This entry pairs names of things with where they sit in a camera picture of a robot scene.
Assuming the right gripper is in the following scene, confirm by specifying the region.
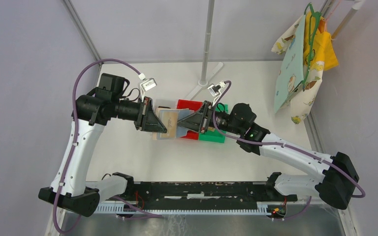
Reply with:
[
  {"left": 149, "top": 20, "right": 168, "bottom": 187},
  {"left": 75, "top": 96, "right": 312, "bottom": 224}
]
[{"left": 176, "top": 101, "right": 243, "bottom": 135}]

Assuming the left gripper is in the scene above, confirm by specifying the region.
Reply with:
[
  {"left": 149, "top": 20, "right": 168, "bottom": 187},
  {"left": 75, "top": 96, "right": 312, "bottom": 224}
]
[{"left": 113, "top": 96, "right": 167, "bottom": 133}]

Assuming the beige card holder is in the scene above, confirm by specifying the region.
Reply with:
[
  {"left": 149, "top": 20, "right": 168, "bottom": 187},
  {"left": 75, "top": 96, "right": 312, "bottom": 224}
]
[{"left": 152, "top": 107, "right": 194, "bottom": 140}]

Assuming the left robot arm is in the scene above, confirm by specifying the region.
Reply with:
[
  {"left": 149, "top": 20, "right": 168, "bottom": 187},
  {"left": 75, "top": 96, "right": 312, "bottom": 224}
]
[{"left": 38, "top": 73, "right": 167, "bottom": 217}]

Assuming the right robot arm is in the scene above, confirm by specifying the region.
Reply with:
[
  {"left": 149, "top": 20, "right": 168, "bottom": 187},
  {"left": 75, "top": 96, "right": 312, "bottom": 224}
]
[{"left": 177, "top": 101, "right": 366, "bottom": 210}]

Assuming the red plastic bin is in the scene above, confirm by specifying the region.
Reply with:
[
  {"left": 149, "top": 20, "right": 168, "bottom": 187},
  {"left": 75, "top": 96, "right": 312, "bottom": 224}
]
[{"left": 176, "top": 99, "right": 203, "bottom": 141}]

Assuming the green plastic bin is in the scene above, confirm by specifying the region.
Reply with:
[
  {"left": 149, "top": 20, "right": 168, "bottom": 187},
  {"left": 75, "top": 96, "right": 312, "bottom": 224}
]
[{"left": 198, "top": 103, "right": 228, "bottom": 144}]

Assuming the clear plastic bin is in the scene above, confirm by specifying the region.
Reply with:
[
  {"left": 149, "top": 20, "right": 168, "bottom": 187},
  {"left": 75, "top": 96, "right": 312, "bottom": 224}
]
[{"left": 154, "top": 99, "right": 178, "bottom": 111}]

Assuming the white pole stand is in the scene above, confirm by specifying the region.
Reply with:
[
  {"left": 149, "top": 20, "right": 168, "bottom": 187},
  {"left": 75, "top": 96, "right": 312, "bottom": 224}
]
[{"left": 184, "top": 0, "right": 224, "bottom": 100}]

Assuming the hanging patterned cloth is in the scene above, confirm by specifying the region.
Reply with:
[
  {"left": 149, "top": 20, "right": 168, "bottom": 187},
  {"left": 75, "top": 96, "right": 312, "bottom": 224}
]
[{"left": 271, "top": 15, "right": 324, "bottom": 124}]

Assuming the yellow hanging garment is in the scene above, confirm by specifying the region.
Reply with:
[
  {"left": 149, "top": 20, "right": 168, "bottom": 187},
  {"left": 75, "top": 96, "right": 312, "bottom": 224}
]
[{"left": 303, "top": 12, "right": 339, "bottom": 71}]

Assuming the green clothes hanger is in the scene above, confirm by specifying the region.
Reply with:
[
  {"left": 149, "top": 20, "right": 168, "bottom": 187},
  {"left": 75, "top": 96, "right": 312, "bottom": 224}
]
[{"left": 302, "top": 2, "right": 322, "bottom": 91}]

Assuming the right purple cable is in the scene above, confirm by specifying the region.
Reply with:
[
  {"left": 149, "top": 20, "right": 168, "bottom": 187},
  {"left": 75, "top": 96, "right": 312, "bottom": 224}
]
[{"left": 211, "top": 80, "right": 366, "bottom": 221}]

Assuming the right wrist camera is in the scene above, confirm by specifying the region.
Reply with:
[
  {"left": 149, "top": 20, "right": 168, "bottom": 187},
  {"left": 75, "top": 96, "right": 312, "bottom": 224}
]
[{"left": 207, "top": 81, "right": 226, "bottom": 106}]

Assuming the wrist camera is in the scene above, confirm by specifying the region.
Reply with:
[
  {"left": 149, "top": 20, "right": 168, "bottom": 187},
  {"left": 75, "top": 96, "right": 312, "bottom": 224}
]
[
  {"left": 207, "top": 81, "right": 226, "bottom": 106},
  {"left": 138, "top": 73, "right": 157, "bottom": 100}
]

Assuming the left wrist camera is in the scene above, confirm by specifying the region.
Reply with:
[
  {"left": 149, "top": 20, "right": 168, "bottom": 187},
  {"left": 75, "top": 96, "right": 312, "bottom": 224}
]
[{"left": 138, "top": 73, "right": 157, "bottom": 100}]

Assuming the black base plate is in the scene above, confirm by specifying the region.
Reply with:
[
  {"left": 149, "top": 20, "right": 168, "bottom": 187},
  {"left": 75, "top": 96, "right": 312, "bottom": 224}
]
[{"left": 103, "top": 181, "right": 298, "bottom": 211}]

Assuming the white cable duct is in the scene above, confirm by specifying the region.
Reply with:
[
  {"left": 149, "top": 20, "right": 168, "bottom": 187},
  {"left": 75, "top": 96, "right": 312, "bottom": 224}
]
[{"left": 94, "top": 203, "right": 270, "bottom": 216}]

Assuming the white hanger rail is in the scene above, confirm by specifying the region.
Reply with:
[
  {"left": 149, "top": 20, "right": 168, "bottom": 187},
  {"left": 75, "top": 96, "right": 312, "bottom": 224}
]
[{"left": 331, "top": 0, "right": 366, "bottom": 40}]

